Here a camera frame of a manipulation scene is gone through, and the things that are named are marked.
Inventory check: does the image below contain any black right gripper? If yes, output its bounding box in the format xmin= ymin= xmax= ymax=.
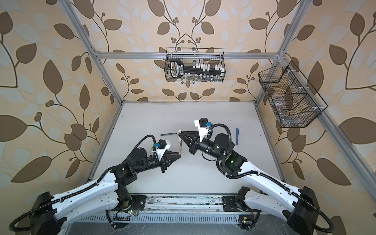
xmin=181 ymin=131 xmax=224 ymax=162

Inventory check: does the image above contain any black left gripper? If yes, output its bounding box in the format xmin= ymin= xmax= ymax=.
xmin=134 ymin=150 xmax=181 ymax=175

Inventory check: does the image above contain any blue pen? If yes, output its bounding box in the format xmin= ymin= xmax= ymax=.
xmin=236 ymin=128 xmax=240 ymax=146

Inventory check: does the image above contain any beige pen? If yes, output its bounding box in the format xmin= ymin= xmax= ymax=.
xmin=179 ymin=141 xmax=183 ymax=155

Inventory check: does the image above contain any beige pen cap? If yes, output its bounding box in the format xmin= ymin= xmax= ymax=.
xmin=178 ymin=129 xmax=182 ymax=142

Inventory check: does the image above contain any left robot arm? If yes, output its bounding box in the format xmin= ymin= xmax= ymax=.
xmin=29 ymin=147 xmax=181 ymax=235

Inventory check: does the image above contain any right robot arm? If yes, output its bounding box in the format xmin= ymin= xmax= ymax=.
xmin=178 ymin=128 xmax=323 ymax=235

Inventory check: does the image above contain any green pen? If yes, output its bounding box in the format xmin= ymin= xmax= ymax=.
xmin=160 ymin=132 xmax=178 ymax=136

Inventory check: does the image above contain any black tool in basket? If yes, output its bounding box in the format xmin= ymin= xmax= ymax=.
xmin=167 ymin=59 xmax=226 ymax=78

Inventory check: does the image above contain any aluminium rear crossbar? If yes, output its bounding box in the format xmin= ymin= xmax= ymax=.
xmin=95 ymin=52 xmax=279 ymax=60

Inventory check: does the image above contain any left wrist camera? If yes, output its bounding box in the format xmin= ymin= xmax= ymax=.
xmin=156 ymin=140 xmax=171 ymax=160

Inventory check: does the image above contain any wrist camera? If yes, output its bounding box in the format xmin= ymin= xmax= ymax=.
xmin=156 ymin=140 xmax=171 ymax=160
xmin=194 ymin=117 xmax=212 ymax=142

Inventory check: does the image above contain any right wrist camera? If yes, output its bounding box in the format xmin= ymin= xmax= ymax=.
xmin=194 ymin=117 xmax=212 ymax=142

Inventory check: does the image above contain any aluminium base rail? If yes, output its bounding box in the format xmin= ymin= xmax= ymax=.
xmin=141 ymin=193 xmax=235 ymax=213

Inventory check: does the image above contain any rear wire basket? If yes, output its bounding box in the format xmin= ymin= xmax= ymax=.
xmin=164 ymin=47 xmax=226 ymax=83

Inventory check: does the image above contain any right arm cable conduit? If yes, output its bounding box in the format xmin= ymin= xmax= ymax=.
xmin=210 ymin=123 xmax=335 ymax=234

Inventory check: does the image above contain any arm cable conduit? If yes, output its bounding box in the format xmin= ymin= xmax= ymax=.
xmin=8 ymin=134 xmax=157 ymax=232
xmin=210 ymin=123 xmax=335 ymax=234

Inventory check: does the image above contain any side wire basket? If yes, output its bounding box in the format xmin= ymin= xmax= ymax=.
xmin=258 ymin=61 xmax=328 ymax=128

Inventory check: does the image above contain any aluminium frame post left rear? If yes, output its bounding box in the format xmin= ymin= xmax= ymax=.
xmin=58 ymin=0 xmax=123 ymax=106

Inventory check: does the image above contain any aluminium frame post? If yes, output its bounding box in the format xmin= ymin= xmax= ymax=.
xmin=255 ymin=0 xmax=312 ymax=105
xmin=58 ymin=0 xmax=123 ymax=106

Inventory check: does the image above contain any aluminium frame post right rear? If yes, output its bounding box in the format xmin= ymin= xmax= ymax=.
xmin=255 ymin=0 xmax=312 ymax=105

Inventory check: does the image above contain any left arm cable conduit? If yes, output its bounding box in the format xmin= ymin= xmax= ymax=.
xmin=8 ymin=134 xmax=157 ymax=232

